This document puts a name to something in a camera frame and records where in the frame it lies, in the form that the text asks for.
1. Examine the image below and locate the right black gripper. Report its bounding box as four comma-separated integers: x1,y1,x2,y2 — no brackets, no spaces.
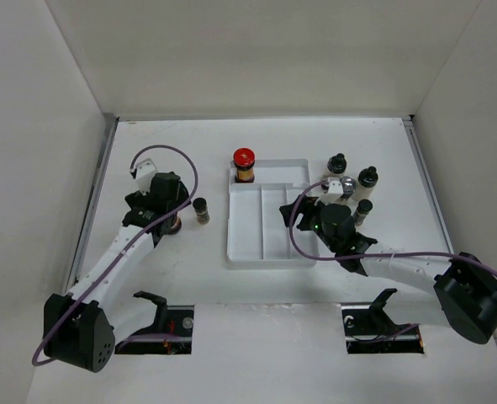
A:
279,194,339,253

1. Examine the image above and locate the red-capped amber sauce jar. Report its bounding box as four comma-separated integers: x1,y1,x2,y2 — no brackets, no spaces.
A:
233,147,256,183

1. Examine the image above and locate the silver-capped spice bottle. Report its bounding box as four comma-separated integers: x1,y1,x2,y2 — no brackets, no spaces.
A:
338,176,357,205

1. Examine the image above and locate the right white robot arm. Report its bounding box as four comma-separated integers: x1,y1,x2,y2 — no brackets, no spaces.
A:
278,196,497,344

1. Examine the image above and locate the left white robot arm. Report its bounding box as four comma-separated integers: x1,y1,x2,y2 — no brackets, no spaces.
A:
36,172,190,373

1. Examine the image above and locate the small black-capped spice jar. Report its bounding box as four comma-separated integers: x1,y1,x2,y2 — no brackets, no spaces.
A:
192,197,210,225

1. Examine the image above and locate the white compartment organizer tray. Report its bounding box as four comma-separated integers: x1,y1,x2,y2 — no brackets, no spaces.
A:
226,159,315,270

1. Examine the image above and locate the black-capped beige bottle rear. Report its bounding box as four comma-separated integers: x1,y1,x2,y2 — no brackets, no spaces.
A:
326,153,347,178

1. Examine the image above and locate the black-capped beige bottle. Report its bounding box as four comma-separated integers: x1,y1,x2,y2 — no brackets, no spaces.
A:
326,153,347,178
352,166,378,202

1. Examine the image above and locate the small black-capped pepper jar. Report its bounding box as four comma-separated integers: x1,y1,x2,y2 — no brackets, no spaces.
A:
353,199,373,226

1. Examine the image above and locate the black-capped beige bottle right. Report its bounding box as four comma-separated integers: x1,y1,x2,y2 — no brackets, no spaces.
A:
352,166,378,202

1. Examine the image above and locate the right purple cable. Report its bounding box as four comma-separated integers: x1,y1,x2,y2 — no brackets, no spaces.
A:
288,181,497,304

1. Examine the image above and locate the purple cable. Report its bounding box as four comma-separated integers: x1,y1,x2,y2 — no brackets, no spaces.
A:
288,181,497,304
31,144,199,367

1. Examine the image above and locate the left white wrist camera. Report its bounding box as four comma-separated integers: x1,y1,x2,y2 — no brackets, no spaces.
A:
130,158,157,195

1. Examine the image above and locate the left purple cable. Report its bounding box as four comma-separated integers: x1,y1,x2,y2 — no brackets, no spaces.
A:
31,144,199,367

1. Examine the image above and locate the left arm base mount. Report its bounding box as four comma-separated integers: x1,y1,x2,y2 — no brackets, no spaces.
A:
115,291,195,355

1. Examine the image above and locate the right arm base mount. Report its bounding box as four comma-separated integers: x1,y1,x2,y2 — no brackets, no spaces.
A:
341,288,424,354

